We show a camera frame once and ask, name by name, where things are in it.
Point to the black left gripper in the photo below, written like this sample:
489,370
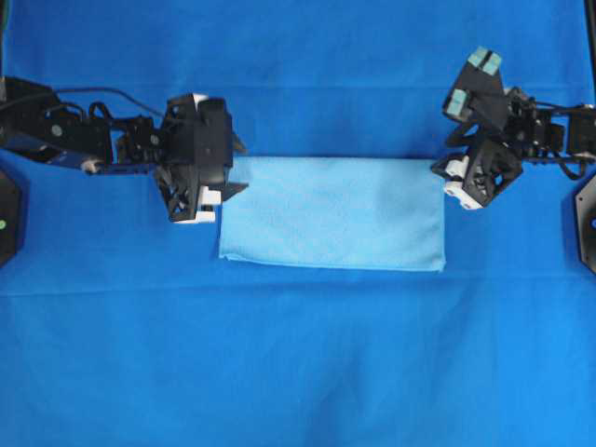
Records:
192,177

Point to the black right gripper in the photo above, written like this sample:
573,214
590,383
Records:
475,178

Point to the light blue towel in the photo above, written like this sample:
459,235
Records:
336,212

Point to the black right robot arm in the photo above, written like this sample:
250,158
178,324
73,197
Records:
541,133

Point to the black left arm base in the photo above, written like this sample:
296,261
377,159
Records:
10,218

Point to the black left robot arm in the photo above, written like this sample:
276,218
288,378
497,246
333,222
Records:
38,125

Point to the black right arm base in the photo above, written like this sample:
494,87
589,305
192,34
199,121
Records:
584,211

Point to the dark blue table cloth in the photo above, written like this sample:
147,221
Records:
120,328

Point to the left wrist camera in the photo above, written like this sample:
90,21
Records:
214,155

